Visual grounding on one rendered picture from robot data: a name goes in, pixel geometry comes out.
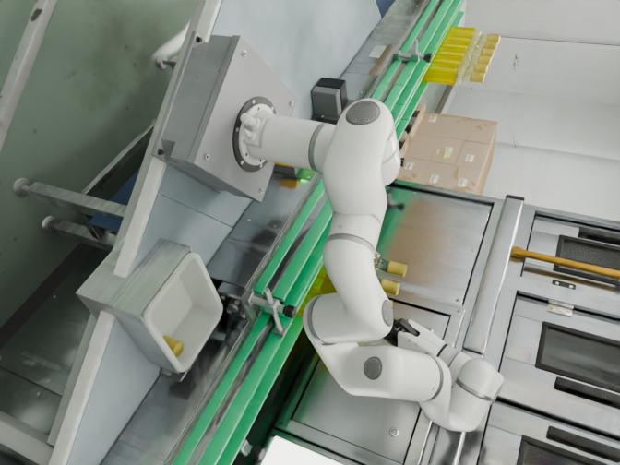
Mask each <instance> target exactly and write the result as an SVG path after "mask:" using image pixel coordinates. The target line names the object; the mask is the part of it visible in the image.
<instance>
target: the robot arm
mask: <svg viewBox="0 0 620 465"><path fill-rule="evenodd" d="M241 121H242V123H241V127H240V132H239V149H240V152H241V155H242V157H243V159H244V160H245V161H246V162H247V163H248V164H251V165H259V164H261V163H263V162H264V161H273V162H277V163H281V164H286V165H290V166H294V167H298V168H303V169H306V170H311V171H315V172H319V173H323V184H324V187H325V190H326V193H327V195H328V199H329V202H330V205H331V208H332V217H333V218H332V222H331V224H330V228H329V231H328V237H327V240H326V242H325V245H324V249H323V263H324V267H325V270H326V272H327V274H328V276H329V278H330V280H331V282H332V284H333V286H334V287H335V289H336V291H337V292H335V293H330V294H321V295H318V296H315V297H314V298H312V299H311V300H310V301H309V302H308V303H307V304H306V306H305V308H304V312H303V325H304V330H305V332H306V334H307V336H308V338H309V339H310V341H311V342H312V344H313V345H314V347H315V349H316V351H317V352H318V354H319V356H320V357H321V359H322V360H323V362H324V364H325V365H326V367H327V369H328V370H329V372H330V373H331V374H332V375H333V377H334V378H335V380H336V381H337V382H338V383H339V385H340V386H341V387H342V388H343V389H344V390H345V391H347V392H348V393H350V394H352V395H355V396H369V397H382V398H391V399H403V400H410V401H417V402H419V404H420V406H421V408H422V410H423V412H424V413H425V415H426V416H427V417H428V418H429V419H430V420H431V421H433V422H434V423H436V424H438V425H439V426H442V427H444V428H446V429H448V430H451V431H459V432H470V431H472V430H474V429H475V428H476V427H477V426H478V425H479V424H480V422H481V420H482V418H483V416H484V414H485V412H486V410H487V408H488V406H489V405H491V404H492V403H493V402H494V401H495V399H496V397H497V396H498V395H499V392H500V390H501V388H502V386H503V383H504V378H503V376H502V375H501V374H499V373H498V372H497V371H496V368H495V367H494V366H492V365H491V364H489V363H487V362H486V361H484V360H482V359H473V358H471V357H470V356H469V355H467V354H465V353H463V352H461V351H459V350H457V349H456V348H454V347H452V346H450V345H448V344H446V343H445V342H444V341H443V340H441V339H440V338H439V337H437V336H436V334H434V333H433V332H431V331H430V330H428V329H426V328H424V327H423V326H421V325H419V324H418V323H416V322H414V321H413V320H410V319H408V320H407V322H406V321H405V320H404V319H402V318H401V319H399V320H396V319H394V317H393V310H392V306H391V303H390V301H389V299H388V297H387V296H386V294H385V292H384V290H383V289H382V287H381V285H380V283H379V281H378V278H377V276H376V272H375V268H374V257H375V252H376V245H377V241H378V237H379V234H380V230H381V226H382V222H383V219H384V216H385V213H386V209H387V195H386V190H385V186H386V185H389V184H391V183H392V182H393V181H394V180H395V179H396V177H397V176H398V174H399V169H400V152H399V143H398V139H397V135H396V130H395V126H394V121H393V117H392V114H391V112H390V110H389V109H388V107H387V106H386V105H385V104H384V103H382V102H381V101H378V100H375V99H361V100H359V101H355V102H354V103H352V104H351V105H349V106H348V107H347V108H346V109H345V110H344V111H343V113H342V114H341V116H340V118H339V120H338V122H337V124H336V125H333V124H327V123H322V122H317V121H312V120H306V119H301V118H295V117H290V116H284V115H278V114H274V113H273V112H272V111H271V109H270V108H269V107H268V106H267V105H265V104H256V105H254V106H253V107H251V108H250V109H249V110H248V112H247V113H243V114H242V115H241ZM398 327H399V330H398V331H397V330H396V329H394V328H398ZM403 329H404V330H405V331H404V332H402V330H403ZM382 338H383V339H384V340H386V341H387V342H388V343H390V344H392V345H393V346H364V347H359V345H358V344H357V342H367V341H373V340H380V339H382ZM451 386H452V388H451Z"/></svg>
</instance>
